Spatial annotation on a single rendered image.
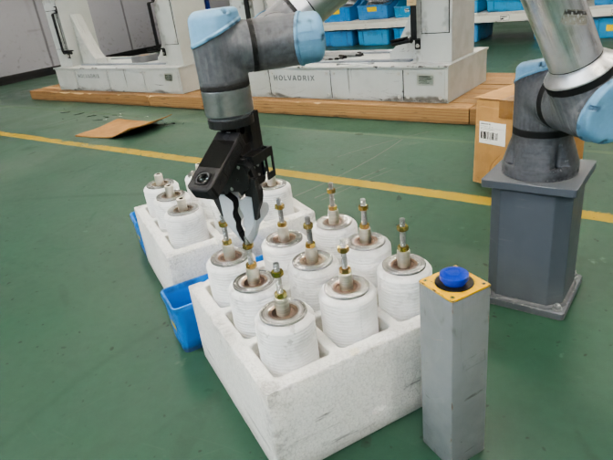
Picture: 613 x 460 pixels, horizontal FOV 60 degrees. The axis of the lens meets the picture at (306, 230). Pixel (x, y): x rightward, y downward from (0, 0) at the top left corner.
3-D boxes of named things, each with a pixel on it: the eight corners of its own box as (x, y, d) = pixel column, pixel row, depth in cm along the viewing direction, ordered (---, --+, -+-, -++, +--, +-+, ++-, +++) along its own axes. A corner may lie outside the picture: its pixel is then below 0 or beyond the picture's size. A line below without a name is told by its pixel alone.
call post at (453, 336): (454, 423, 92) (456, 266, 79) (484, 449, 87) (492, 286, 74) (422, 441, 90) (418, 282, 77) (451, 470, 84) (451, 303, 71)
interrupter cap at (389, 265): (420, 254, 97) (420, 250, 97) (431, 275, 90) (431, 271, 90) (379, 258, 97) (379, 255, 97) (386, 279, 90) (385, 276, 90)
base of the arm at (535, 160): (514, 155, 123) (516, 112, 119) (586, 162, 114) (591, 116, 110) (491, 177, 112) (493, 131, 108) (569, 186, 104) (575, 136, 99)
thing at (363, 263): (404, 317, 110) (400, 238, 103) (374, 339, 105) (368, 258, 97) (368, 301, 117) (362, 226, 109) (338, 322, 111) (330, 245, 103)
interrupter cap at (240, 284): (223, 287, 94) (223, 285, 93) (253, 268, 99) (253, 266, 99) (255, 299, 89) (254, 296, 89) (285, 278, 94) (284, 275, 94)
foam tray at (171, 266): (264, 224, 177) (256, 173, 170) (321, 271, 145) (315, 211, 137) (148, 261, 162) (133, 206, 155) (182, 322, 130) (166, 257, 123)
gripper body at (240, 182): (278, 179, 90) (267, 108, 85) (251, 198, 83) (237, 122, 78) (240, 176, 93) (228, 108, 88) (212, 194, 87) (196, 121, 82)
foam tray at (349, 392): (353, 295, 133) (348, 230, 125) (466, 383, 101) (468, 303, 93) (204, 355, 117) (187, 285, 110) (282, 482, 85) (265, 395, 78)
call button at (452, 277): (454, 275, 78) (454, 262, 77) (474, 286, 74) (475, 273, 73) (433, 284, 76) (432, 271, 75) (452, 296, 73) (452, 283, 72)
